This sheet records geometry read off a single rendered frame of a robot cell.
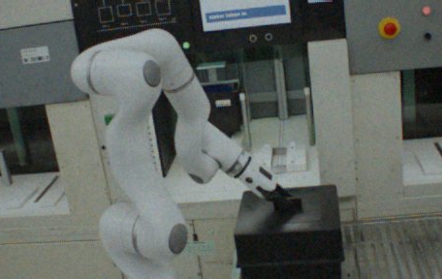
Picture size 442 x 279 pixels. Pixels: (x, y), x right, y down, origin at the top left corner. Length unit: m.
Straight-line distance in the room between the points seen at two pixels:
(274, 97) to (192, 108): 1.45
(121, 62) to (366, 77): 0.98
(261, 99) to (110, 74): 1.73
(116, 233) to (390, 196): 1.07
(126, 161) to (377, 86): 0.98
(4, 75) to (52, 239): 0.66
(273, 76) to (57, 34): 1.21
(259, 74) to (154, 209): 1.66
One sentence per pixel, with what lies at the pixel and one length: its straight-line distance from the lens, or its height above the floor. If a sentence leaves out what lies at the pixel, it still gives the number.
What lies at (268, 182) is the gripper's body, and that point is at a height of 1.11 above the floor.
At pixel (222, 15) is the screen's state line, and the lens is 2.00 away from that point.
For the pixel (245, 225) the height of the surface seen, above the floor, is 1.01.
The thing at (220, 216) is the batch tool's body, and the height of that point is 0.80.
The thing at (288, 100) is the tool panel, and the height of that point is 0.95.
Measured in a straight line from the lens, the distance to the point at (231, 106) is 2.62.
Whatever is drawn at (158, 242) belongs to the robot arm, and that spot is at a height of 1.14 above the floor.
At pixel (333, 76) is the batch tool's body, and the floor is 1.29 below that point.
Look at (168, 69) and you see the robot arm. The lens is 1.47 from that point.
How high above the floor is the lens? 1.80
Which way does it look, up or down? 19 degrees down
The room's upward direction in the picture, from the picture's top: 8 degrees counter-clockwise
